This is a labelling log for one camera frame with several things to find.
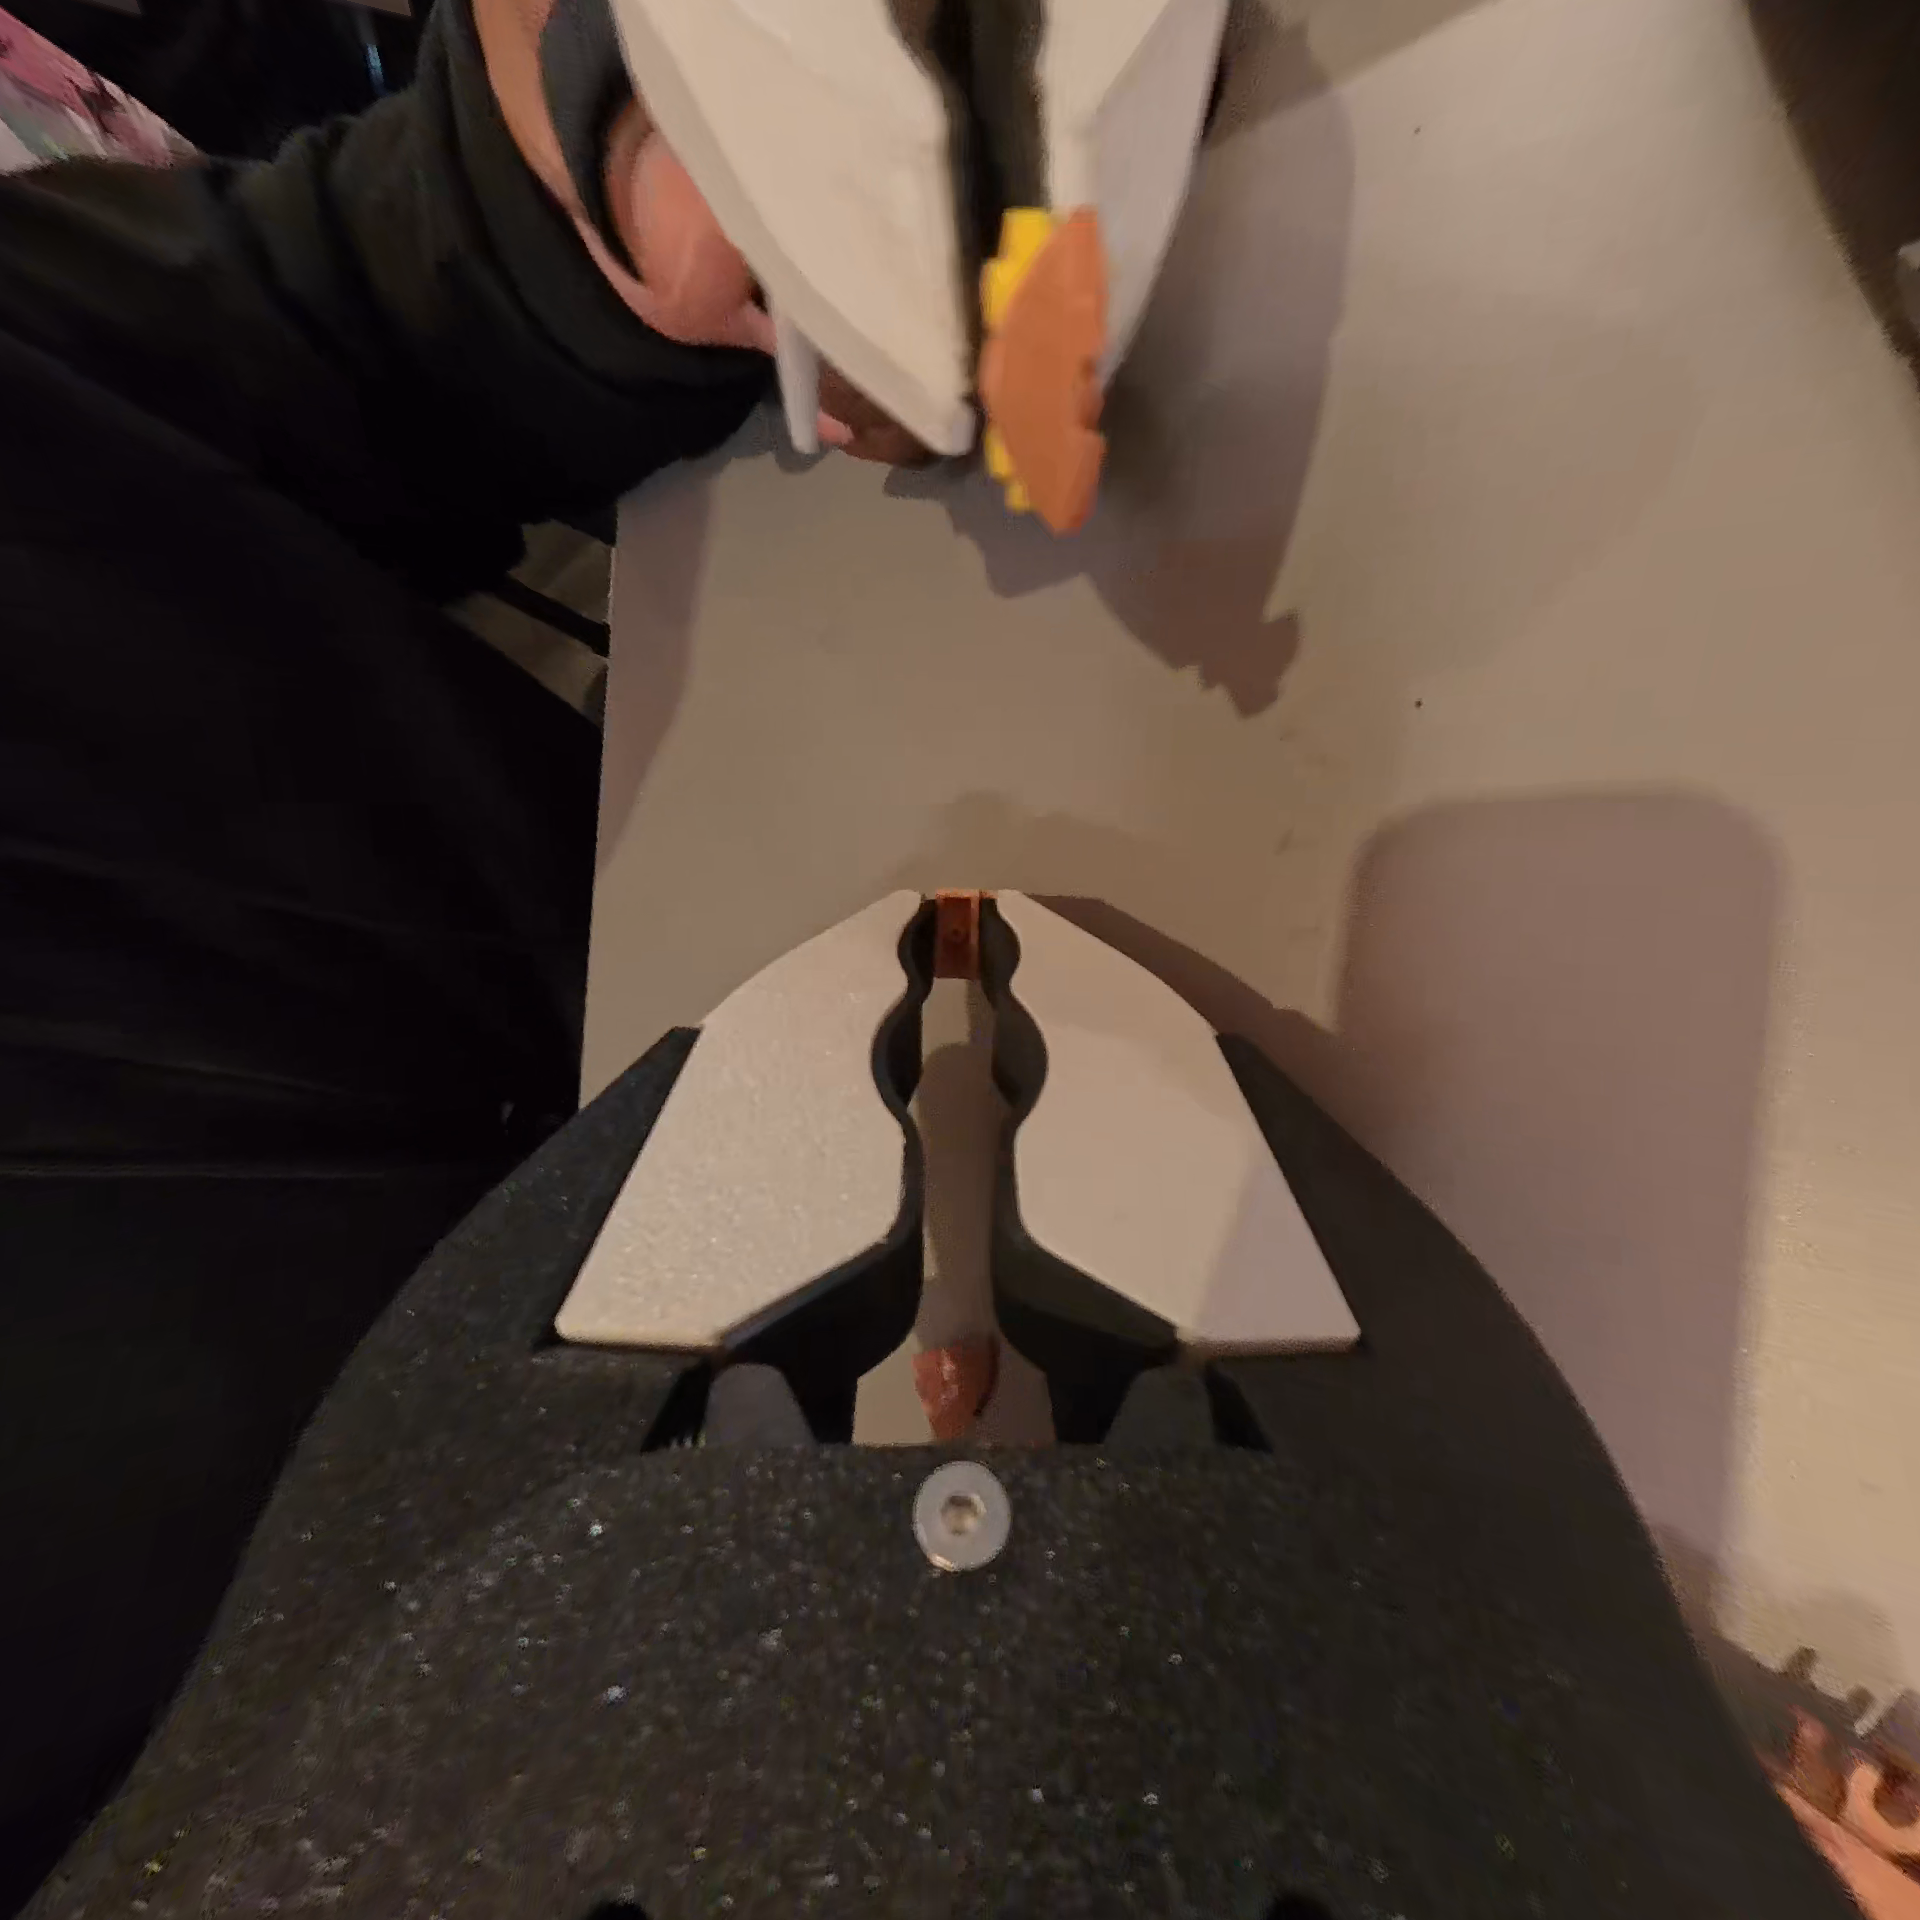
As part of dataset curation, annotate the small reddish brown piece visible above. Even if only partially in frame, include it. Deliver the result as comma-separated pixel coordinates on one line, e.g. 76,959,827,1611
907,1333,1001,1441

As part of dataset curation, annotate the pink printed cloth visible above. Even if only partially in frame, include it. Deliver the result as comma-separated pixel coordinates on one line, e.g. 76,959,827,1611
0,0,200,176

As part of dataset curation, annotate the striped white cloth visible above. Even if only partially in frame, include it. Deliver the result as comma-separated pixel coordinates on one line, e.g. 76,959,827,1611
445,525,617,726

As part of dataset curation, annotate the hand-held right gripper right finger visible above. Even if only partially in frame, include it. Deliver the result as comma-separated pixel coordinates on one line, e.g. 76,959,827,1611
974,892,1363,1447

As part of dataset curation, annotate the pile of orange toy pieces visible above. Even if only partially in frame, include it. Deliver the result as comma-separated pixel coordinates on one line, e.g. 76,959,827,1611
1710,1634,1920,1920

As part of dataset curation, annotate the light grey desk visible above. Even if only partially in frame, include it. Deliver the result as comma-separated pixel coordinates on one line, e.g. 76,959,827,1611
576,0,1920,1878

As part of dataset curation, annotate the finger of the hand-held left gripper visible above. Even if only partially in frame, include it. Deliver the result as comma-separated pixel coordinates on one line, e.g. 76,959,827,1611
612,0,988,463
1032,0,1235,396

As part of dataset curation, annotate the person's left hand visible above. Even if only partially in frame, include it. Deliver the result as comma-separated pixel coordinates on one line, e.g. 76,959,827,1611
472,0,931,471

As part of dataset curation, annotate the orange toy brick plate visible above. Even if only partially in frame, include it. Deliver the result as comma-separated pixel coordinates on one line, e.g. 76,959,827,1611
974,206,1115,539

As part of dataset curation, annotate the yellow toy brick plate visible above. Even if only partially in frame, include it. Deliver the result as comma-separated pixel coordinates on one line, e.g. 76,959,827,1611
977,206,1069,520

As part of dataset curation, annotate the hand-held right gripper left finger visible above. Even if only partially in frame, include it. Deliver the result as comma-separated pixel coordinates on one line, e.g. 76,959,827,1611
553,892,931,1447

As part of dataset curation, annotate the person's black clothing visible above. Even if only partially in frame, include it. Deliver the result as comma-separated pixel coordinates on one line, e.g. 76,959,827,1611
0,450,610,1920

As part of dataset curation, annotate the person's left forearm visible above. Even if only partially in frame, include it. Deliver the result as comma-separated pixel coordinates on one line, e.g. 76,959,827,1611
0,0,774,602

